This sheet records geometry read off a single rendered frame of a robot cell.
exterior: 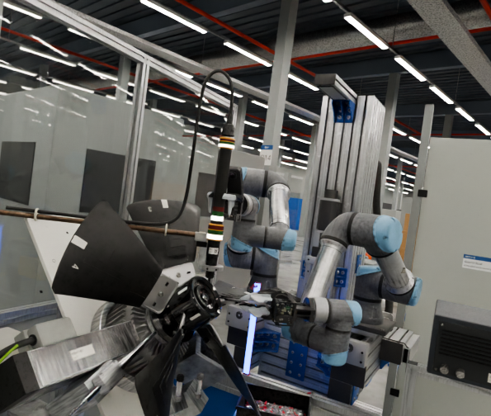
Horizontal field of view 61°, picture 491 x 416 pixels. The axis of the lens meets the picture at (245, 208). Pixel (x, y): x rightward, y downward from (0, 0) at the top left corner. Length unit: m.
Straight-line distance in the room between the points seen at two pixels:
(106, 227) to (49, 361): 0.29
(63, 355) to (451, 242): 2.31
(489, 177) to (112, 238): 2.29
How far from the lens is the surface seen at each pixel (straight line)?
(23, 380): 0.91
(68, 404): 1.01
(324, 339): 1.34
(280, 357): 2.02
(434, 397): 2.99
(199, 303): 1.07
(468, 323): 1.33
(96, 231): 0.98
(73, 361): 0.97
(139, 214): 1.25
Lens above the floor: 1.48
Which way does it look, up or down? 1 degrees down
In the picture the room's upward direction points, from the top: 7 degrees clockwise
